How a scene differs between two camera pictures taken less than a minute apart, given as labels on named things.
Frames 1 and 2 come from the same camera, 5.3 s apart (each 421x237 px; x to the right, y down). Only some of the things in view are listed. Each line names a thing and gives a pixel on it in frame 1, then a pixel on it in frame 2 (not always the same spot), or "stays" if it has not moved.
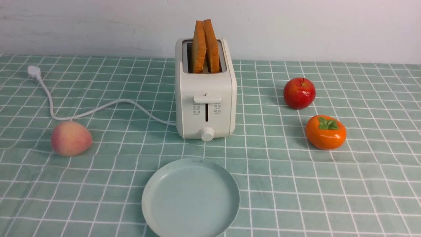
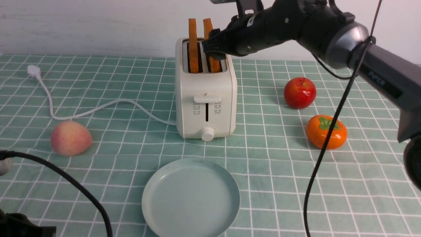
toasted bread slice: [200, 48] -> [193, 47]
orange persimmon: [325, 132] stays
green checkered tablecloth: [369, 186] stays
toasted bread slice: [212, 46] stays
